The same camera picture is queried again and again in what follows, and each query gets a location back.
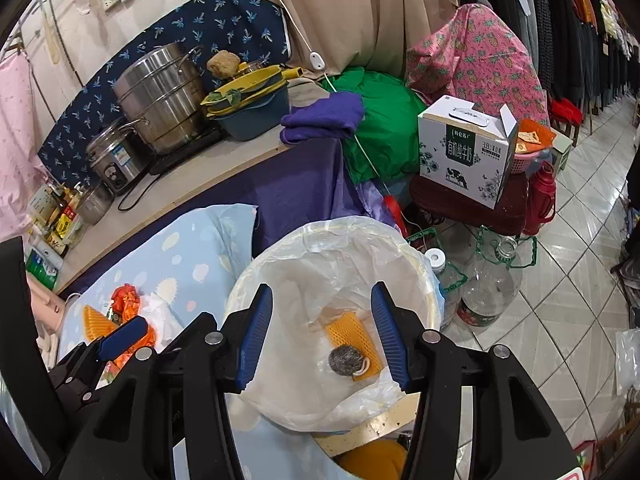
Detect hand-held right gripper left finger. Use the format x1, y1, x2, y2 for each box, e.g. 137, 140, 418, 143
59, 284, 274, 480

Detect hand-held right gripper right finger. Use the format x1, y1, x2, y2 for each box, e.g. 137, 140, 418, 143
370, 281, 576, 480

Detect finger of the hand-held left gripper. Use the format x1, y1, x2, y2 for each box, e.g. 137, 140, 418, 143
47, 316, 157, 386
50, 362, 121, 411

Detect orange plastic wrapper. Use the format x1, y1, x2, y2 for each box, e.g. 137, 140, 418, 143
81, 305, 128, 343

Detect orange foam net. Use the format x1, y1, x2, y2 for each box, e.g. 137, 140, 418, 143
324, 311, 383, 382

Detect white tissue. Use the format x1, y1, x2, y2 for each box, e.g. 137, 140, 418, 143
139, 292, 181, 348

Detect steel wool scourer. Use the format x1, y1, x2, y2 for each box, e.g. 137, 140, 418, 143
327, 344, 361, 377

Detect cream round trash bin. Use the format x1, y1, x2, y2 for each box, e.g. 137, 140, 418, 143
222, 215, 446, 433

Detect clear plastic bin bag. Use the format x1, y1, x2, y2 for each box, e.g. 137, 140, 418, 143
222, 215, 446, 433

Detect pink plastic appliance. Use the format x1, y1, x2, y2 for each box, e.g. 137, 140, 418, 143
27, 277, 68, 341

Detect green and white carton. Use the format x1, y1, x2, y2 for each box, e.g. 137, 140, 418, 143
25, 247, 63, 291

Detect clear bottle with white cap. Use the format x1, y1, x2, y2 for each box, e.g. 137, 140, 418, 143
405, 229, 468, 331

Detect wooden board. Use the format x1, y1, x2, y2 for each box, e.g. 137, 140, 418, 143
315, 392, 423, 458

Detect large uncapped clear bottle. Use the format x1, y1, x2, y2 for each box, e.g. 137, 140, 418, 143
456, 225, 538, 328

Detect row of condiment bottles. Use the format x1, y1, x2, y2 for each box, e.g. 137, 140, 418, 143
25, 182, 86, 261

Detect small steel bowl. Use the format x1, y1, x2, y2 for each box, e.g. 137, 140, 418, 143
75, 182, 113, 226

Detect lavender cloth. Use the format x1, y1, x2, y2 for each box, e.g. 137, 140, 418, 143
357, 180, 401, 231

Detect dark purple tablecloth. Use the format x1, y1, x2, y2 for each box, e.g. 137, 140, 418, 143
192, 135, 396, 261

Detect dark red stool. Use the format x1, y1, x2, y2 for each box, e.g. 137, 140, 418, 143
409, 170, 531, 237

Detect steel rice cooker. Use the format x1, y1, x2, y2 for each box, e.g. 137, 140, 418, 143
85, 122, 151, 196

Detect pink hanging cloth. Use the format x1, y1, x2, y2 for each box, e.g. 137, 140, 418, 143
0, 52, 51, 241

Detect black induction cooker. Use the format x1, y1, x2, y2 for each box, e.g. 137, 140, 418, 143
147, 127, 223, 176

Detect white milk carton box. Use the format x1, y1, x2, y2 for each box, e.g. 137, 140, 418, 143
417, 95, 522, 210

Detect red thermos flask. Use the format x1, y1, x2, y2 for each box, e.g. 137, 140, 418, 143
522, 160, 557, 237

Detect green cloth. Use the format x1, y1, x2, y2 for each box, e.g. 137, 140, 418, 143
327, 67, 431, 188

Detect blue plastic basin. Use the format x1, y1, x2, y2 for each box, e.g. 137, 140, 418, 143
212, 80, 292, 142

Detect red printed box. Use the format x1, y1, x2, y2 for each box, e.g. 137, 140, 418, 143
575, 440, 601, 476

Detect pink plastic basket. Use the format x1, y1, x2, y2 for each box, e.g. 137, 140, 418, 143
510, 140, 556, 177

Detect large steel stockpot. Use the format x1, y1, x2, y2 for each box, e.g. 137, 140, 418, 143
112, 42, 208, 156

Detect bright purple folded cloth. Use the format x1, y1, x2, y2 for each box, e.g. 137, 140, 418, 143
280, 91, 366, 146

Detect dark cloth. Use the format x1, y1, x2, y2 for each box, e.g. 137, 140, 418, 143
612, 200, 640, 291
625, 145, 640, 201

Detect small pale green stool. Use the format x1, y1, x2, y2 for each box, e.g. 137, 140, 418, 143
550, 130, 576, 171

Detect brown sponge lump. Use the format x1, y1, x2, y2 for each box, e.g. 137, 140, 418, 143
206, 51, 241, 80

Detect red cushioned stool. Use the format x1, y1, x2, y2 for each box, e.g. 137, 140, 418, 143
547, 99, 593, 148

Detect pink pineapple print cloth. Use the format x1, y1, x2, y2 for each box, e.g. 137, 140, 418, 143
405, 2, 551, 128

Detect navy leaf print cloth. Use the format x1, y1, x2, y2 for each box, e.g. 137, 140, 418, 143
37, 0, 292, 188

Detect beige curtain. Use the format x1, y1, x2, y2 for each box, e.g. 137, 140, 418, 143
245, 0, 483, 83

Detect row of hanging clothes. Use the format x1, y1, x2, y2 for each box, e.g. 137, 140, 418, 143
472, 0, 640, 111

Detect black power cable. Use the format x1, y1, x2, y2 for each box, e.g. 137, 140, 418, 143
116, 160, 166, 212

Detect white cord with switch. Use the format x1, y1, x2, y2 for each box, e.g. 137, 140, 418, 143
247, 0, 401, 201

